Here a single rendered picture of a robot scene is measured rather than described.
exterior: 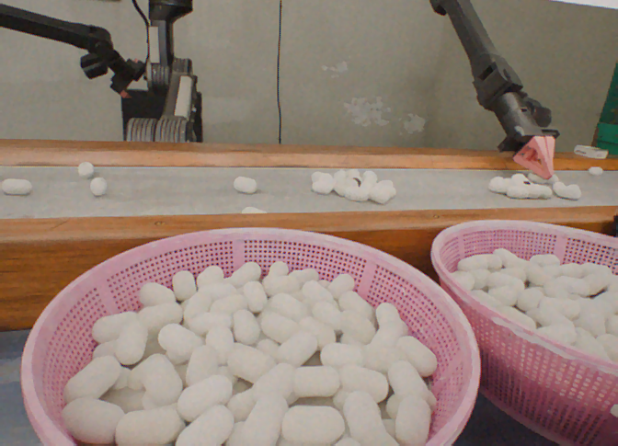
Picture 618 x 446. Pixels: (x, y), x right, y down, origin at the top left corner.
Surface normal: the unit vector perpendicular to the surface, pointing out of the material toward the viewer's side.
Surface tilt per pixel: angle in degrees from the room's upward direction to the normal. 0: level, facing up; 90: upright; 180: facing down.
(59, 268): 90
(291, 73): 90
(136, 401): 0
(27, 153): 45
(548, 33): 90
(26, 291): 90
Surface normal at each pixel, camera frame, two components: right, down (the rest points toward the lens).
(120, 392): 0.07, -0.94
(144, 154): 0.23, -0.43
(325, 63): 0.33, 0.33
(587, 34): -0.94, 0.05
